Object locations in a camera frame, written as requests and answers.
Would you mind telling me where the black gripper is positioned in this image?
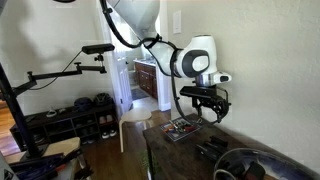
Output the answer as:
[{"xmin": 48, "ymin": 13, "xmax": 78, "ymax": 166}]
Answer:
[{"xmin": 192, "ymin": 96, "xmax": 230, "ymax": 123}]

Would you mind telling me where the bunch of keys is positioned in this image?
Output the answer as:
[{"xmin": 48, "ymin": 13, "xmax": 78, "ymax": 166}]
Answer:
[{"xmin": 165, "ymin": 121, "xmax": 196, "ymax": 133}]

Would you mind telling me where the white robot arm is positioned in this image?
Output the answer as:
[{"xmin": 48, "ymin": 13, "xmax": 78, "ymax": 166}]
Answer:
[{"xmin": 100, "ymin": 0, "xmax": 232, "ymax": 122}]

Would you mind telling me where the blue square tray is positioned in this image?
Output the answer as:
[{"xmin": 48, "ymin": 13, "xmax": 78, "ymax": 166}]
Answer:
[{"xmin": 160, "ymin": 118, "xmax": 201, "ymax": 141}]

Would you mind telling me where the blue round ceramic tray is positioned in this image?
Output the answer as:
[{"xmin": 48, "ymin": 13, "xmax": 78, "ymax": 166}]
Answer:
[{"xmin": 213, "ymin": 148, "xmax": 315, "ymax": 180}]

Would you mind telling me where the black bike light upper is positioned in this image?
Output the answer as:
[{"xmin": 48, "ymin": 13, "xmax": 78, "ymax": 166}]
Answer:
[{"xmin": 210, "ymin": 136, "xmax": 228, "ymax": 148}]

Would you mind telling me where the black bike light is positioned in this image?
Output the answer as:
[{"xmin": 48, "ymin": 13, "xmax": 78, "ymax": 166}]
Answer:
[
  {"xmin": 196, "ymin": 142, "xmax": 222, "ymax": 162},
  {"xmin": 210, "ymin": 136, "xmax": 228, "ymax": 148}
]

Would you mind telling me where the black bike light lower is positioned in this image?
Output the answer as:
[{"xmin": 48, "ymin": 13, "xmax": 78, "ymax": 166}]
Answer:
[{"xmin": 196, "ymin": 142, "xmax": 222, "ymax": 162}]

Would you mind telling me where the dark wooden console table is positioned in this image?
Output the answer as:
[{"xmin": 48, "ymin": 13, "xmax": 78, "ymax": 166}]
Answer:
[{"xmin": 143, "ymin": 125, "xmax": 319, "ymax": 180}]

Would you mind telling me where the white round stool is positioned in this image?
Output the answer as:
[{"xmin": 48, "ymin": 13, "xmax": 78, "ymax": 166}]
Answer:
[{"xmin": 119, "ymin": 108, "xmax": 152, "ymax": 152}]

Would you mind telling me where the wooden bathroom cabinet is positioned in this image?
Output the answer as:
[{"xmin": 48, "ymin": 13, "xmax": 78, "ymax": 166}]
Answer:
[{"xmin": 135, "ymin": 62, "xmax": 158, "ymax": 99}]

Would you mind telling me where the dark shoe rack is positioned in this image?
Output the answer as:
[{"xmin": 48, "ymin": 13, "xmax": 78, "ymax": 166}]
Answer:
[{"xmin": 26, "ymin": 104, "xmax": 117, "ymax": 145}]

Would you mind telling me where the black bicycle helmet right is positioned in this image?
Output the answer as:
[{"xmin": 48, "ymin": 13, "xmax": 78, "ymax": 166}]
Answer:
[{"xmin": 94, "ymin": 93, "xmax": 113, "ymax": 106}]

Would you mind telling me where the black bicycle helmet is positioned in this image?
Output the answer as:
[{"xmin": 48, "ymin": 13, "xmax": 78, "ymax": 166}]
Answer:
[
  {"xmin": 94, "ymin": 93, "xmax": 113, "ymax": 106},
  {"xmin": 73, "ymin": 97, "xmax": 92, "ymax": 112}
]

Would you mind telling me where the white door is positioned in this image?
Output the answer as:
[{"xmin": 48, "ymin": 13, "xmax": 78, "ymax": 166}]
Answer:
[{"xmin": 97, "ymin": 0, "xmax": 132, "ymax": 118}]

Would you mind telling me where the black bicycle helmet left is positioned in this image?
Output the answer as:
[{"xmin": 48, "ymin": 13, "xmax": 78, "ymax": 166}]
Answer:
[{"xmin": 73, "ymin": 97, "xmax": 92, "ymax": 112}]

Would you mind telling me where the black tripod pole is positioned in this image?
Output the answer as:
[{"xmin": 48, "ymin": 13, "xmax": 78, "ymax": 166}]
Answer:
[{"xmin": 0, "ymin": 64, "xmax": 44, "ymax": 158}]

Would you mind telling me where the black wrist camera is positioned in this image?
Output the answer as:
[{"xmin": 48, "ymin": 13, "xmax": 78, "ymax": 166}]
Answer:
[{"xmin": 180, "ymin": 86, "xmax": 216, "ymax": 99}]

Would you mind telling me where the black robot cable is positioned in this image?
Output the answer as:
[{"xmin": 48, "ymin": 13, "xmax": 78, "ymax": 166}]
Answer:
[{"xmin": 99, "ymin": 0, "xmax": 231, "ymax": 127}]

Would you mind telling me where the white light switch plate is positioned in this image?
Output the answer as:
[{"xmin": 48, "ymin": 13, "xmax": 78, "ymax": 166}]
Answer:
[{"xmin": 173, "ymin": 11, "xmax": 181, "ymax": 34}]

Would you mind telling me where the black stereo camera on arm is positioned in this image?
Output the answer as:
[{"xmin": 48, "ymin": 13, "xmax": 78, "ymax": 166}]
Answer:
[{"xmin": 82, "ymin": 43, "xmax": 115, "ymax": 54}]

